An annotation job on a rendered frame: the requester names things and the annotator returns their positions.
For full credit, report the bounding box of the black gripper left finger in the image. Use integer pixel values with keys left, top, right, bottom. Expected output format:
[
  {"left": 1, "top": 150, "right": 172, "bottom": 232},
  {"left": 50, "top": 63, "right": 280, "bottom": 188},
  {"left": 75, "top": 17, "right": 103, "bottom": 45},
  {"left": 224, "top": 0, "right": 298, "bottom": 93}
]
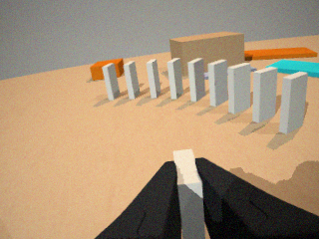
[{"left": 96, "top": 160, "right": 182, "bottom": 239}]

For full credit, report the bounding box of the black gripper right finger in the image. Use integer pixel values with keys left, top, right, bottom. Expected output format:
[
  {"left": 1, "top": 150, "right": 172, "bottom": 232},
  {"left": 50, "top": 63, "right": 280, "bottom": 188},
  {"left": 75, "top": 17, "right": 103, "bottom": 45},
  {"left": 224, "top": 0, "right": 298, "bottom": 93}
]
[{"left": 194, "top": 158, "right": 319, "bottom": 239}]

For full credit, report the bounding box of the tan rectangular block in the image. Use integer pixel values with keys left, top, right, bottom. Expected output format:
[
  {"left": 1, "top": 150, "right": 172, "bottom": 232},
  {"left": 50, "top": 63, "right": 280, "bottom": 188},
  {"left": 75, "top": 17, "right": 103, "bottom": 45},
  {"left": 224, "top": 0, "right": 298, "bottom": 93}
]
[{"left": 168, "top": 31, "right": 244, "bottom": 77}]

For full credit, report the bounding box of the cyan flat rectangular slab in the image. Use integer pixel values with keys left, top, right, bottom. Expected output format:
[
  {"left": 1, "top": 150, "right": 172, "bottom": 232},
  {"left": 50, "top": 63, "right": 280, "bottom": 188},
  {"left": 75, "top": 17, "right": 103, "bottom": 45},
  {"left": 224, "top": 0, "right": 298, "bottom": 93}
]
[{"left": 266, "top": 60, "right": 319, "bottom": 79}]

